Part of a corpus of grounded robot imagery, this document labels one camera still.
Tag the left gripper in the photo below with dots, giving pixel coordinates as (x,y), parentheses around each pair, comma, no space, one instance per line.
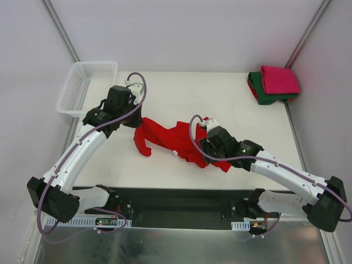
(133,120)

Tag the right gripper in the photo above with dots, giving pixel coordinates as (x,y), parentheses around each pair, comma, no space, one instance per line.
(208,151)

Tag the red t-shirt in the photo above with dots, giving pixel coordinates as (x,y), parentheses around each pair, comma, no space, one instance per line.
(253,91)
(176,139)

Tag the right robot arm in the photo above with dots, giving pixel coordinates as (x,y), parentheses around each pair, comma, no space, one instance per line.
(321,201)

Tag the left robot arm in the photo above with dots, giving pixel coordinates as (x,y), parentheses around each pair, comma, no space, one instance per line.
(53,194)

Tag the white plastic basket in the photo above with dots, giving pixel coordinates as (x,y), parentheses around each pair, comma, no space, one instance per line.
(86,85)

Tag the red folded t-shirt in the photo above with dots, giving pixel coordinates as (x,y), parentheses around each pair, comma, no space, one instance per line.
(253,91)

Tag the green folded t-shirt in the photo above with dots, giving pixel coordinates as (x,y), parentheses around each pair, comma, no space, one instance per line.
(267,99)

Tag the pink folded t-shirt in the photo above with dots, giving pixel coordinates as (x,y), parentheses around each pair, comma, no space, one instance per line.
(276,80)

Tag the right cable duct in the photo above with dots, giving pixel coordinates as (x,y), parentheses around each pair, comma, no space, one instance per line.
(241,226)

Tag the cable duct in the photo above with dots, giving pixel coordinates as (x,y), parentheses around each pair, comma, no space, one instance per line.
(241,226)
(91,221)

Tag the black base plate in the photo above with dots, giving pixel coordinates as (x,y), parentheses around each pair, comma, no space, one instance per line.
(181,208)

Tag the left cable duct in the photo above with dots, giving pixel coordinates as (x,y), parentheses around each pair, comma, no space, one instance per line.
(91,221)

